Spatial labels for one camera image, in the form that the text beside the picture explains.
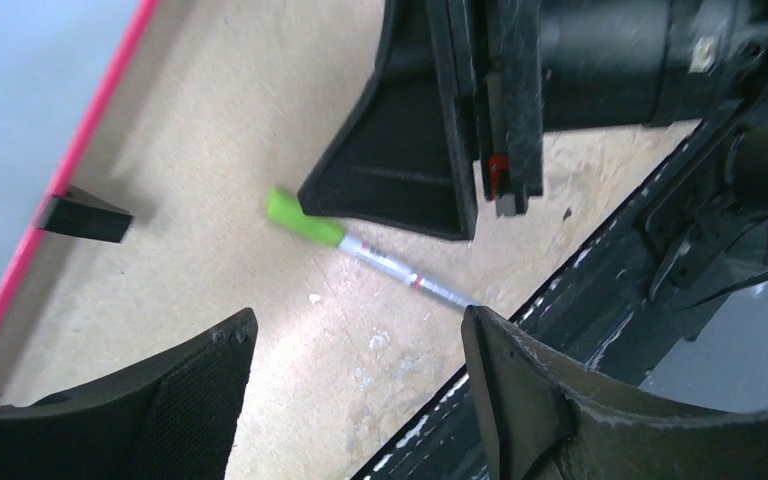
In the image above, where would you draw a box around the green capped white marker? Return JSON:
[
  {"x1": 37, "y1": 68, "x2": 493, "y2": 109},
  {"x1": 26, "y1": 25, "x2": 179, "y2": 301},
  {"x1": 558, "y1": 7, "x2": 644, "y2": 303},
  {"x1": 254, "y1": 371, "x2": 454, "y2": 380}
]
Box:
[{"x1": 266, "y1": 188, "x2": 480, "y2": 312}]

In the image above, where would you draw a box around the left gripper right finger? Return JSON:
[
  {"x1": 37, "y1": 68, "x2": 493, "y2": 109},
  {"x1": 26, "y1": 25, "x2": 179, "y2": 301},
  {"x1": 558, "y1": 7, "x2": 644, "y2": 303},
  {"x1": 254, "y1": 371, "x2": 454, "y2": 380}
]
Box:
[{"x1": 461, "y1": 306, "x2": 768, "y2": 479}]

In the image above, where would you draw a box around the pink framed whiteboard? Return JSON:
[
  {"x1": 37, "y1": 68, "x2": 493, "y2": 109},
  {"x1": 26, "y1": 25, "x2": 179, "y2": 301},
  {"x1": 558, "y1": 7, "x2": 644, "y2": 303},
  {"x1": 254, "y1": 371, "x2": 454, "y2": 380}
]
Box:
[{"x1": 0, "y1": 1, "x2": 156, "y2": 323}]

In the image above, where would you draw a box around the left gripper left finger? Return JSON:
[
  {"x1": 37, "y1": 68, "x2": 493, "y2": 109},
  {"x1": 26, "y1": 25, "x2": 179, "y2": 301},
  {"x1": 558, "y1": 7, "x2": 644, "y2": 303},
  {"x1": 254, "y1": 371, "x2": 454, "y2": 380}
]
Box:
[{"x1": 0, "y1": 308, "x2": 258, "y2": 479}]

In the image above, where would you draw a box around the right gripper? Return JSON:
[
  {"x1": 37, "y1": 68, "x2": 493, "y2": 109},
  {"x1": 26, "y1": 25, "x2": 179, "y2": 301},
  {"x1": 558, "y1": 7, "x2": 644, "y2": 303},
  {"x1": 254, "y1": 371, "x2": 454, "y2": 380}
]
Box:
[{"x1": 297, "y1": 1, "x2": 544, "y2": 241}]

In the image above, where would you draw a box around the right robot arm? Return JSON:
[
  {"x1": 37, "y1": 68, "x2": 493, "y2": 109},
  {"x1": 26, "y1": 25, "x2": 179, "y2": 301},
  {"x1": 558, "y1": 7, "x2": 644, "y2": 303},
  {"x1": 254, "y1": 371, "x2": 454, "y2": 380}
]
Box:
[{"x1": 297, "y1": 0, "x2": 768, "y2": 311}]

